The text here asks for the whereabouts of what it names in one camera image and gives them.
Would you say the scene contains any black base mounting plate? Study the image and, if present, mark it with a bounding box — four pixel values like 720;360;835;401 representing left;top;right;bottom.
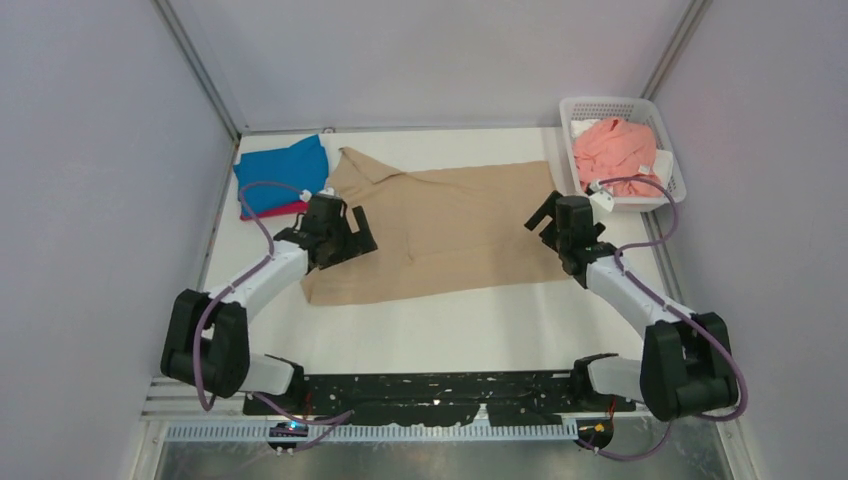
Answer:
243;370;635;427

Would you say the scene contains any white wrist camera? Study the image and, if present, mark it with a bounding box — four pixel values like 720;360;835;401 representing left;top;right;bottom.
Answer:
299;187;337;203
585;180;615;217

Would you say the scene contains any beige t shirt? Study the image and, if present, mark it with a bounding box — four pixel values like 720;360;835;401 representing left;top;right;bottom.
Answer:
301;147;567;306

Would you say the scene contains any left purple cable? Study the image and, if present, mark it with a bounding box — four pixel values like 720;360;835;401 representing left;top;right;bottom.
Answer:
192;181;313;413

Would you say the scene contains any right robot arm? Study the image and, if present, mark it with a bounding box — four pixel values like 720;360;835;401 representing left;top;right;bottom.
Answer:
525;191;749;422

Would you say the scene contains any purple cable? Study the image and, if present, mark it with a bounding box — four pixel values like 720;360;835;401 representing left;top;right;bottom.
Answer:
596;176;750;423
192;181;313;413

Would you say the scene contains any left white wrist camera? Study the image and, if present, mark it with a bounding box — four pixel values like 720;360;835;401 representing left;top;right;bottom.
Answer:
299;187;337;203

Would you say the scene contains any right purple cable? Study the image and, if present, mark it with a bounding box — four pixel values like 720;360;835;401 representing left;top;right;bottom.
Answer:
596;176;750;423

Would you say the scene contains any white slotted cable duct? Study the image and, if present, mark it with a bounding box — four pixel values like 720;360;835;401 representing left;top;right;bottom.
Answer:
165;419;578;443

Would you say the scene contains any blue folded t shirt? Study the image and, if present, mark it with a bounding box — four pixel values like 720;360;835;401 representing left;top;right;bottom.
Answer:
233;135;329;205

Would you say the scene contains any white plastic basket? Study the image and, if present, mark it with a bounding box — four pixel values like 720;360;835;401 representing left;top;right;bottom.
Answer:
559;96;687;212

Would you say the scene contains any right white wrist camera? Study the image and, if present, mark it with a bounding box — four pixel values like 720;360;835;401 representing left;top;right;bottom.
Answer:
585;180;615;217

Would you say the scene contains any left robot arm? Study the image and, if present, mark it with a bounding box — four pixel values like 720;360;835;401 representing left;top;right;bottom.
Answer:
160;192;378;414

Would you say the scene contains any pink folded t shirt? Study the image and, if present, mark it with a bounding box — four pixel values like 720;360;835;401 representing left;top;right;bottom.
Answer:
239;201;308;221

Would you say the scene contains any salmon t shirt in basket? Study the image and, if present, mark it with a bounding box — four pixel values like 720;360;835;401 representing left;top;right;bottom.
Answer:
572;117;664;199

